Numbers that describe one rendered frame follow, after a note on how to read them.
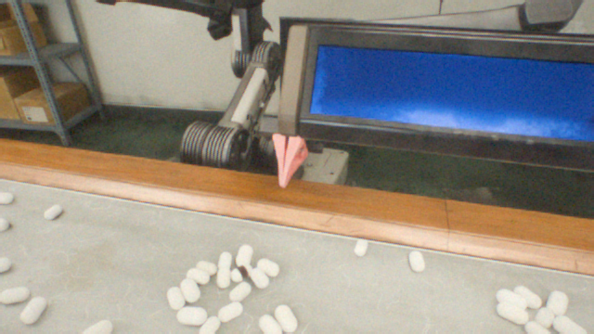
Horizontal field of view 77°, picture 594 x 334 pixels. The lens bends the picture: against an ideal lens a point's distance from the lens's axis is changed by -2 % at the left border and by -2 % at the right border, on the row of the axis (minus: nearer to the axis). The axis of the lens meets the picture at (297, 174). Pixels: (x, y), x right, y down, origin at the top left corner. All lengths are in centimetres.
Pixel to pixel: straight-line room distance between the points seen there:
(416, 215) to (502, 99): 42
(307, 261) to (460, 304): 22
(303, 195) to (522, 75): 48
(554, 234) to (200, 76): 235
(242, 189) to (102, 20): 235
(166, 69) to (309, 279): 237
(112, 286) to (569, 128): 56
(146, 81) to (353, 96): 269
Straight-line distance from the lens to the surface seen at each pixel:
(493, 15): 73
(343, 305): 54
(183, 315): 52
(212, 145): 84
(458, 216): 69
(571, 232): 74
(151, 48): 280
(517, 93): 27
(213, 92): 271
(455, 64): 26
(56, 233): 75
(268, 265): 56
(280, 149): 58
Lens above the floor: 116
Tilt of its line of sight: 32 degrees down
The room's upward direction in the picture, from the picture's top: straight up
